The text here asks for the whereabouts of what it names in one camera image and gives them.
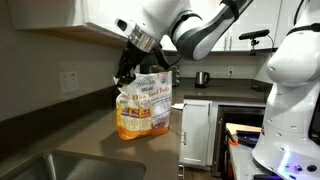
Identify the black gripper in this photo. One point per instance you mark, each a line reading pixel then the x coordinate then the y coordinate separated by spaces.
pixel 135 60

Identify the large orange white snack bag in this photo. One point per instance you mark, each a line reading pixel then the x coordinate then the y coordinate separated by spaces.
pixel 146 106

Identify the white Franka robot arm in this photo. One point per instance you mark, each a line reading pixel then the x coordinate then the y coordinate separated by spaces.
pixel 293 100

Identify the black toaster oven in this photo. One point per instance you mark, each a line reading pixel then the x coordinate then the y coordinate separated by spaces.
pixel 175 76

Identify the steel electric kettle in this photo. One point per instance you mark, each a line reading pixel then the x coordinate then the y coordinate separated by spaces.
pixel 201 80

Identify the white base cabinet door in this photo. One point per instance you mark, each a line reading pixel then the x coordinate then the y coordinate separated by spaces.
pixel 196 133

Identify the white upper cabinet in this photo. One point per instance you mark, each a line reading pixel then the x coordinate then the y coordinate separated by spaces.
pixel 50 13
pixel 260 16

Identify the stainless steel sink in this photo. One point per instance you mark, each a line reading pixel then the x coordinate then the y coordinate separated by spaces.
pixel 83 168

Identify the dark built-in appliance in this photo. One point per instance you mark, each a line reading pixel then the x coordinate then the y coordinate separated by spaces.
pixel 240 115

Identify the orange black clamp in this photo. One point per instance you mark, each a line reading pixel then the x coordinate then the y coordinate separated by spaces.
pixel 231 137

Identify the light wooden table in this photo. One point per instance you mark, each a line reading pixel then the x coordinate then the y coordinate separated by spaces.
pixel 243 127

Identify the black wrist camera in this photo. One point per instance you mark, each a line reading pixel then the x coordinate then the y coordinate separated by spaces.
pixel 161 58

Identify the white double wall outlet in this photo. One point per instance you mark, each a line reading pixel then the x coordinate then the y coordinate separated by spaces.
pixel 69 82

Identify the small white wall outlet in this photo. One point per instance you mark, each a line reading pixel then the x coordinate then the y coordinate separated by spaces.
pixel 230 70

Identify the black camera on stand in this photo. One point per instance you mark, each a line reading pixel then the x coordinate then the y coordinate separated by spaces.
pixel 255 34

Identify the black aluminium rail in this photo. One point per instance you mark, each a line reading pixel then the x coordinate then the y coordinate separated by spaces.
pixel 246 141
pixel 248 134

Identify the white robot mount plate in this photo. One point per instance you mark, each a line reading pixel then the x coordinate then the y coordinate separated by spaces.
pixel 243 163

